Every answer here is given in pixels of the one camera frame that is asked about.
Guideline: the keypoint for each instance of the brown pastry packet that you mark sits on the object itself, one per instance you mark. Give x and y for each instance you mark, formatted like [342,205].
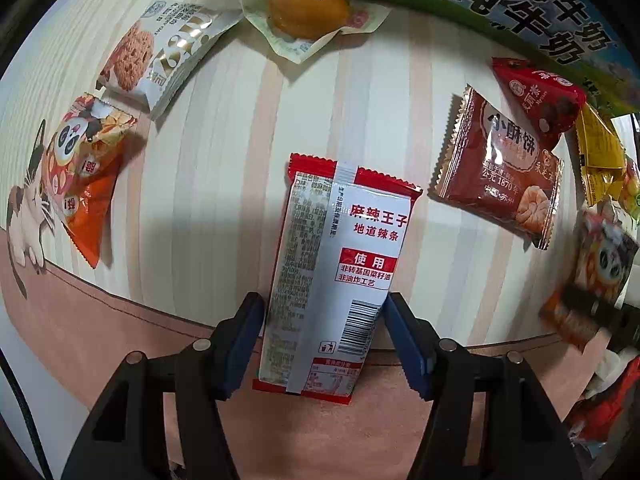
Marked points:
[495,170]

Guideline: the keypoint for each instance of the red triangular snack packet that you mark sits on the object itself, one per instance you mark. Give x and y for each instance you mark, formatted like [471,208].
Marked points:
[540,95]

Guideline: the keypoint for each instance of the blue green milk carton box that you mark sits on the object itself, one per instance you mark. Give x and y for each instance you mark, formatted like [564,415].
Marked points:
[500,5]

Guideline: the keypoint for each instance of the red white crumpled bag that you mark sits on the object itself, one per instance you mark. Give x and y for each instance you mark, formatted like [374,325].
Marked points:
[610,410]

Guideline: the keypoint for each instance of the orange panda snack packet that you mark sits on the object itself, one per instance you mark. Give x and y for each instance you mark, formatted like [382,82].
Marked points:
[600,260]
[85,170]

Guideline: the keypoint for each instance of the clear braised egg packet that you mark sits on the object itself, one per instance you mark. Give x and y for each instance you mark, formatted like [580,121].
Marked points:
[307,7]

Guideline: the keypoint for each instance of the fruit gummy candy packet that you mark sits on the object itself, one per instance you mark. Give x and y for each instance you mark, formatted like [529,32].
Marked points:
[632,190]

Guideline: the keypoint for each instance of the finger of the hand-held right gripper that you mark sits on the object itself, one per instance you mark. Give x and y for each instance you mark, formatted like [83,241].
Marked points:
[610,317]

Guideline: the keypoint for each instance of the yellow snack packet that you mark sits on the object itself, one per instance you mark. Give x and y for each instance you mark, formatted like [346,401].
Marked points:
[600,160]

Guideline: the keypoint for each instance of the striped cat print tablecloth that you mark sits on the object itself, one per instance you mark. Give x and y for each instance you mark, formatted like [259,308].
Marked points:
[200,185]

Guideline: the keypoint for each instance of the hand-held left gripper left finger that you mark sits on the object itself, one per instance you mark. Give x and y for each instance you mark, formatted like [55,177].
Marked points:
[245,340]

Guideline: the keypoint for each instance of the white oat cookie packet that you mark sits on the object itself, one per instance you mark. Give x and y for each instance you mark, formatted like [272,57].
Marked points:
[165,55]

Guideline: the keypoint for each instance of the red white spicy strip packet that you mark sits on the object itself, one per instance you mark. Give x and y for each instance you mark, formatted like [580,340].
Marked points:
[340,240]

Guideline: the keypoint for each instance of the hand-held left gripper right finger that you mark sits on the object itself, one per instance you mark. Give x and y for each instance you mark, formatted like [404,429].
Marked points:
[402,340]

